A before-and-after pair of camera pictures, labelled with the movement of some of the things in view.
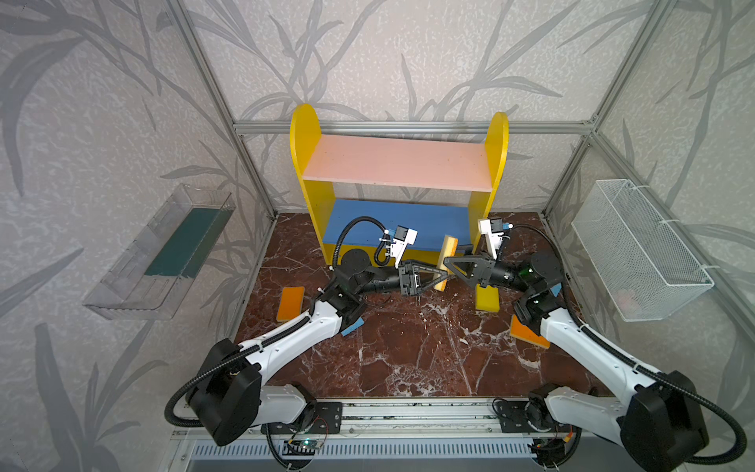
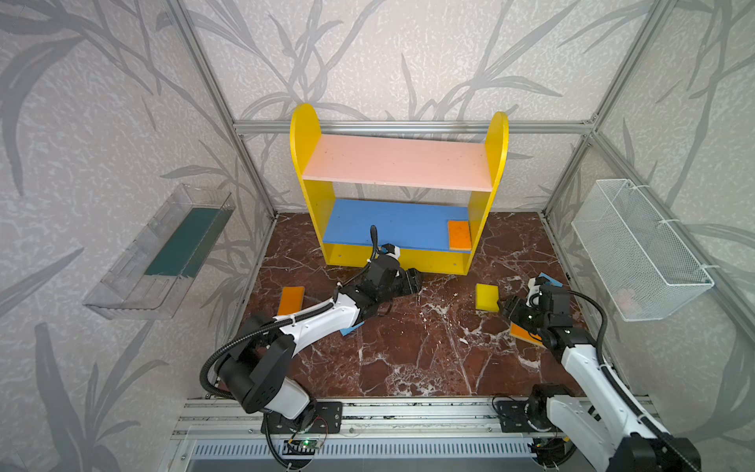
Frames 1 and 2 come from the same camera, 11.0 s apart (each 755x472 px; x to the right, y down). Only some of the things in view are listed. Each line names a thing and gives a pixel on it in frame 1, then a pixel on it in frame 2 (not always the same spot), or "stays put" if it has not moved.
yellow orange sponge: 447,253 -> 459,235
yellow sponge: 487,298 stays put
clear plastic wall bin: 148,277 stays put
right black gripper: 483,270 -> 519,308
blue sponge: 359,323 stays put
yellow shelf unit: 398,198 stays put
